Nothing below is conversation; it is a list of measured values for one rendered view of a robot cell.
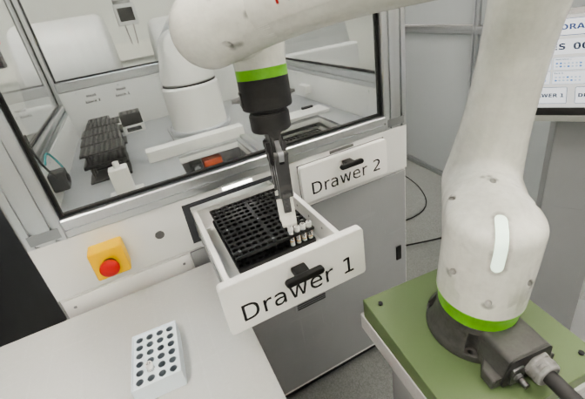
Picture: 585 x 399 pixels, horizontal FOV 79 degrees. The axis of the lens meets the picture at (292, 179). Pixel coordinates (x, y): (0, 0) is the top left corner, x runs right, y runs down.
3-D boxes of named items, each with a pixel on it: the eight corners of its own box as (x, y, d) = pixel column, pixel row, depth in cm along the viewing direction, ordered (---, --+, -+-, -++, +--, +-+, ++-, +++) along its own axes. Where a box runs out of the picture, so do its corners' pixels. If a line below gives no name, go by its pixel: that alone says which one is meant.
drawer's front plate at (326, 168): (387, 172, 110) (386, 138, 105) (305, 204, 101) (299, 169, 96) (384, 170, 112) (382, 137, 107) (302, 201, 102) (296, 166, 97)
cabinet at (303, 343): (411, 335, 151) (410, 165, 115) (165, 480, 117) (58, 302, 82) (306, 230, 231) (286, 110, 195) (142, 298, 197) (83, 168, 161)
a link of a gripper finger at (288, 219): (291, 192, 71) (292, 193, 70) (296, 223, 73) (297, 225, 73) (276, 195, 71) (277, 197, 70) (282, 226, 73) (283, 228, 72)
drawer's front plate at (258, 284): (366, 271, 73) (362, 227, 68) (231, 336, 64) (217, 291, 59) (360, 267, 75) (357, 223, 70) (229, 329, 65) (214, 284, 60)
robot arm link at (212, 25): (457, -3, 43) (444, -112, 39) (460, -8, 33) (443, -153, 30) (215, 72, 59) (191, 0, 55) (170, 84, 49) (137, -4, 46)
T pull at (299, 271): (326, 273, 63) (325, 267, 62) (287, 290, 61) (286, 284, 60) (315, 261, 66) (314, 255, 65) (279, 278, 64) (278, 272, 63)
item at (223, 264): (353, 264, 73) (351, 240, 71) (236, 320, 65) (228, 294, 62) (277, 191, 107) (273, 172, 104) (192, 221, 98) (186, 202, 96)
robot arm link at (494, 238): (513, 266, 64) (539, 173, 54) (531, 343, 51) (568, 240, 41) (434, 255, 68) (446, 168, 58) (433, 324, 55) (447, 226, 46)
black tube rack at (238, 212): (317, 250, 79) (313, 226, 76) (243, 283, 73) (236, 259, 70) (278, 208, 97) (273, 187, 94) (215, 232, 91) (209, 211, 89)
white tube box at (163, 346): (187, 383, 63) (181, 370, 61) (138, 406, 61) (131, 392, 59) (180, 332, 74) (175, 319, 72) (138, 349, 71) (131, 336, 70)
